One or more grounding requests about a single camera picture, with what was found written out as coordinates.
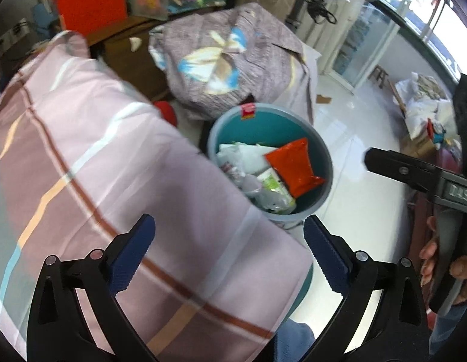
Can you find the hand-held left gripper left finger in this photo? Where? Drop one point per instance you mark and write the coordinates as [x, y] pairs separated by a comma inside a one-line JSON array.
[[131, 260]]

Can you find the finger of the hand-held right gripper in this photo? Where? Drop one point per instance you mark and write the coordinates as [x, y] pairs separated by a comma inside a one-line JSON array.
[[399, 169]]

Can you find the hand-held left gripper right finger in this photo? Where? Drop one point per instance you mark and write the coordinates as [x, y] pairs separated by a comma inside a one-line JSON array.
[[326, 256]]

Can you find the small red packet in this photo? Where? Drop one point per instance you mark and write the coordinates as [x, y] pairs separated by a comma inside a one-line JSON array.
[[294, 166]]

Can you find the white paper sheet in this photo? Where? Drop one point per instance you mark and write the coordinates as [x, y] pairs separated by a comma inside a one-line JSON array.
[[252, 156]]

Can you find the teal plastic bucket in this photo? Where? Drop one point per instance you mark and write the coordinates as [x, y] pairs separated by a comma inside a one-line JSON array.
[[278, 128]]

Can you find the person's right forearm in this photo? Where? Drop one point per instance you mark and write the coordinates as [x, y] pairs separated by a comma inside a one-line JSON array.
[[444, 330]]

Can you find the person's right hand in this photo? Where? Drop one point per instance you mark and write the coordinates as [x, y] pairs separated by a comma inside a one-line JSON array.
[[465, 275]]

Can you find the red blue toy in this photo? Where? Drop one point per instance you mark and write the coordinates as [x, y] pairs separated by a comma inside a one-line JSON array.
[[435, 130]]

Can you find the pile of white bags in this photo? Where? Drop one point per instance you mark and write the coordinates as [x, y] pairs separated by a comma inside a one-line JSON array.
[[426, 94]]

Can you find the person's leg in jeans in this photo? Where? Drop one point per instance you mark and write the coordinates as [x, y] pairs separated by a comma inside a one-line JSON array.
[[294, 341]]

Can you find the small wooden stool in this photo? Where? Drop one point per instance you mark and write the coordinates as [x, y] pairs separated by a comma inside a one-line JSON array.
[[379, 71]]

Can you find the cardboard scrap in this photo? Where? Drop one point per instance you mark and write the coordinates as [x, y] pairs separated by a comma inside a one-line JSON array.
[[324, 99]]

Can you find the pink grey plaid tablecloth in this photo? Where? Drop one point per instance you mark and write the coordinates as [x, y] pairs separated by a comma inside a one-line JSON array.
[[105, 151]]

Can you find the red item on floor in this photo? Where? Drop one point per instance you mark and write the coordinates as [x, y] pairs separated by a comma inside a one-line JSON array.
[[166, 111]]

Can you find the brown wooden cabinet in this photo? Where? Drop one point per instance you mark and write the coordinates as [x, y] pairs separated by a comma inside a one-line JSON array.
[[124, 60]]

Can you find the white scrap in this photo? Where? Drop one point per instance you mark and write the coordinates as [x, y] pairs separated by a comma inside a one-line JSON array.
[[136, 44]]

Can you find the grey butterfly print cloth bundle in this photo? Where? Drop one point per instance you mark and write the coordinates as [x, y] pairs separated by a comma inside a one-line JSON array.
[[203, 34]]

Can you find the small blue box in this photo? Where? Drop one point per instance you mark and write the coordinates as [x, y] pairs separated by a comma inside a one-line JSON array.
[[43, 13]]

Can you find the red gift bag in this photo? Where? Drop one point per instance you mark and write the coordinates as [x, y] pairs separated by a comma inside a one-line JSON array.
[[86, 0]]

